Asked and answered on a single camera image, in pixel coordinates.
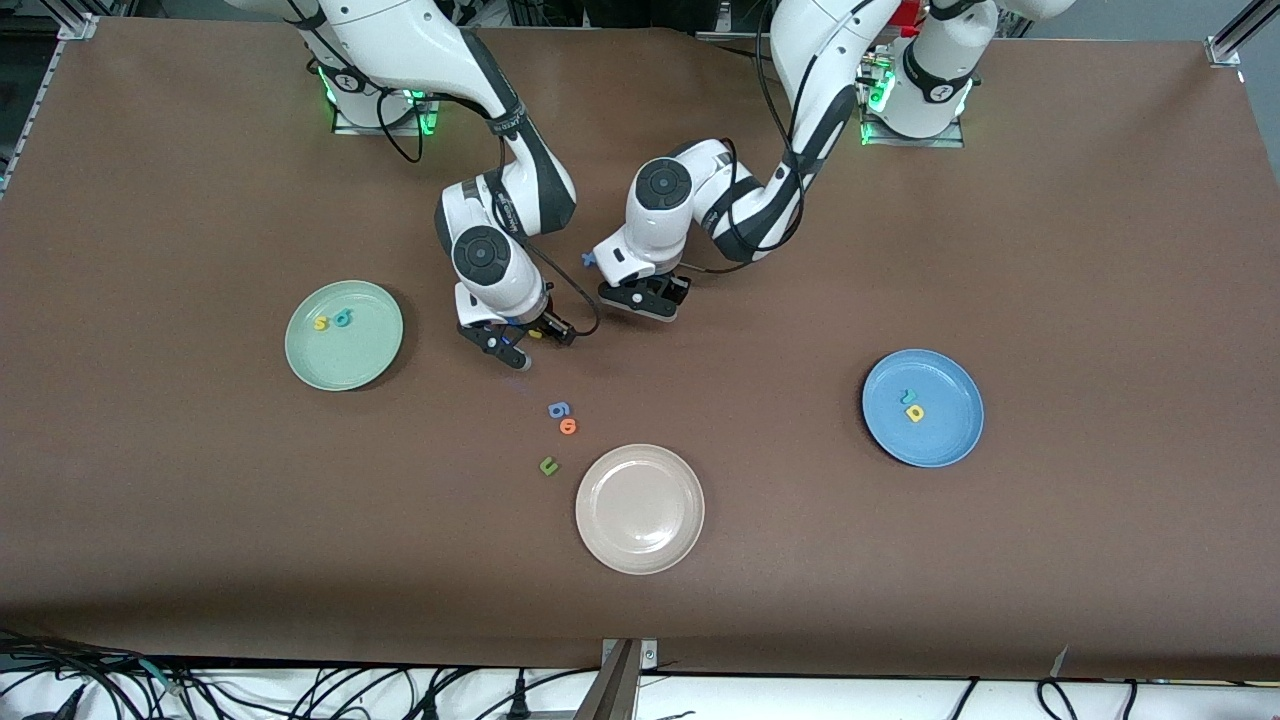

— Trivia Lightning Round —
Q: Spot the brown table cover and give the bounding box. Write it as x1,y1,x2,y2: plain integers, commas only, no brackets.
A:
0,18,1280,681

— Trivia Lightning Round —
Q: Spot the beige plate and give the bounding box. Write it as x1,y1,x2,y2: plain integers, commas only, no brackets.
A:
575,443,706,576

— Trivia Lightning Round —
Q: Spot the blue plate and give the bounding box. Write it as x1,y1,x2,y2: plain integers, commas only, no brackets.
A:
861,348,986,469

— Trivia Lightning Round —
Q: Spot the aluminium profile bracket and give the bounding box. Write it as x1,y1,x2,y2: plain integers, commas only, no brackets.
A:
573,638,661,720

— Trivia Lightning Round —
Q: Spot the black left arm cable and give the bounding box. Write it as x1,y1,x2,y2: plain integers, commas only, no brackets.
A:
685,0,881,276

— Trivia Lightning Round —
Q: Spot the green plate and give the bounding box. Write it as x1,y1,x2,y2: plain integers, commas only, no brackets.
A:
284,279,405,392

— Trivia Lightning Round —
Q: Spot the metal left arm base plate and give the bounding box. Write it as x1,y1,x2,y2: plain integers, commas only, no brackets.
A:
858,55,967,149

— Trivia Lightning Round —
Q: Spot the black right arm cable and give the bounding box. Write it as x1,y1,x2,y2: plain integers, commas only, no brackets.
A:
283,0,601,341

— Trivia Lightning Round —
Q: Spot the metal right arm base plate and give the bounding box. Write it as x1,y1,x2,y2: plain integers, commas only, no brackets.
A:
333,60,441,137

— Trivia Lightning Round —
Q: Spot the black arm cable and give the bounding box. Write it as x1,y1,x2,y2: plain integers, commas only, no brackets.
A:
283,0,601,341
685,0,881,276

